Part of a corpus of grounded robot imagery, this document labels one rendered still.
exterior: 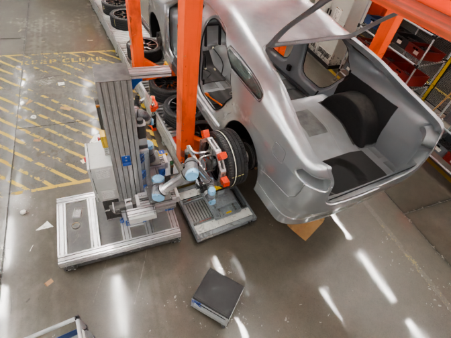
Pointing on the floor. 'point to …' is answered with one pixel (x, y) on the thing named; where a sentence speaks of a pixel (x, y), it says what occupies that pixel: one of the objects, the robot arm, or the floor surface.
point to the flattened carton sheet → (305, 229)
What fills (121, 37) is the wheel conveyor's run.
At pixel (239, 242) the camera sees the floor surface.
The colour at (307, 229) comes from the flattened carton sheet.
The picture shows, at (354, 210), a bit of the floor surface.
